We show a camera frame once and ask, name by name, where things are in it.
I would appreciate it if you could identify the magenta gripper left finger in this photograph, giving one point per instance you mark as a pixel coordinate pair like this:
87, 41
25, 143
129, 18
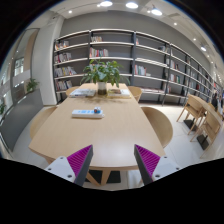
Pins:
73, 168

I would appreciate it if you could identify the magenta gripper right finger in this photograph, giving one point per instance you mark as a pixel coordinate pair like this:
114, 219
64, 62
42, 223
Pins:
153, 167

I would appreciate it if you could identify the wooden chair near right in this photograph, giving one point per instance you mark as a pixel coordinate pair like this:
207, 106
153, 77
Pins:
160, 123

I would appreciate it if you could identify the wooden chair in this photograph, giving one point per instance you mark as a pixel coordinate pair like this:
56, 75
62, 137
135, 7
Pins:
160, 123
136, 92

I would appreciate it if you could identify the white power strip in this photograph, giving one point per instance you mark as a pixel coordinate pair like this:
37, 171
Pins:
86, 114

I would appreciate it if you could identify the wooden table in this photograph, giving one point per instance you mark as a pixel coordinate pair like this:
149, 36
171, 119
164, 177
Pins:
113, 137

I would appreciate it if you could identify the wooden chair far right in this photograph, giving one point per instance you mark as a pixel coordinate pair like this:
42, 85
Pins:
136, 92

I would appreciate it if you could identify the stacked yellow books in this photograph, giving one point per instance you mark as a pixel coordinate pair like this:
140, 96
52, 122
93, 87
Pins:
118, 93

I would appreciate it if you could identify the small background plant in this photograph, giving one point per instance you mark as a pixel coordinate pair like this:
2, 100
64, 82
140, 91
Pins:
32, 85

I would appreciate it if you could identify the green potted plant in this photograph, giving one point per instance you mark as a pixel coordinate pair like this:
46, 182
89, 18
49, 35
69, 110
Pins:
101, 73

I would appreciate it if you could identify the grey wall bookshelf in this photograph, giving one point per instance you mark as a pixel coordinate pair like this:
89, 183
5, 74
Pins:
164, 72

